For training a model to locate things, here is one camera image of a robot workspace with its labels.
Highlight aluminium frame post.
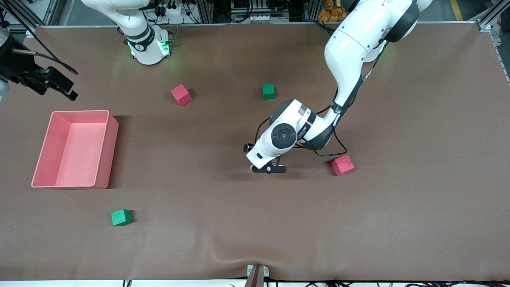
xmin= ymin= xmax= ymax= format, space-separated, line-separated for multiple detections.
xmin=304 ymin=0 xmax=323 ymax=22
xmin=193 ymin=0 xmax=214 ymax=24

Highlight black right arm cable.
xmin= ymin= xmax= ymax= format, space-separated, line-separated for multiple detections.
xmin=0 ymin=6 xmax=79 ymax=75

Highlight orange packets pile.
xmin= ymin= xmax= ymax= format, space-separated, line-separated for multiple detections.
xmin=318 ymin=0 xmax=352 ymax=23

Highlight metal table clamp bracket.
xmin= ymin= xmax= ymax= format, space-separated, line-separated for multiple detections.
xmin=244 ymin=264 xmax=270 ymax=287

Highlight pink foam cube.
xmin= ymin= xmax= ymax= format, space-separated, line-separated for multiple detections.
xmin=331 ymin=154 xmax=355 ymax=177
xmin=171 ymin=84 xmax=192 ymax=107

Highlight white power strip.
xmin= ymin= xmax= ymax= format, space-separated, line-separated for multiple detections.
xmin=156 ymin=3 xmax=184 ymax=17

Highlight aluminium frame profile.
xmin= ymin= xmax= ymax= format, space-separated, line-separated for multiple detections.
xmin=0 ymin=0 xmax=60 ymax=35
xmin=476 ymin=0 xmax=510 ymax=32

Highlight pink plastic bin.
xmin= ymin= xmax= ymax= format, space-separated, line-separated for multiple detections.
xmin=31 ymin=110 xmax=120 ymax=189

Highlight brown table cover mat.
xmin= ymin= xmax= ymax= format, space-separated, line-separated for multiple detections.
xmin=0 ymin=22 xmax=510 ymax=281

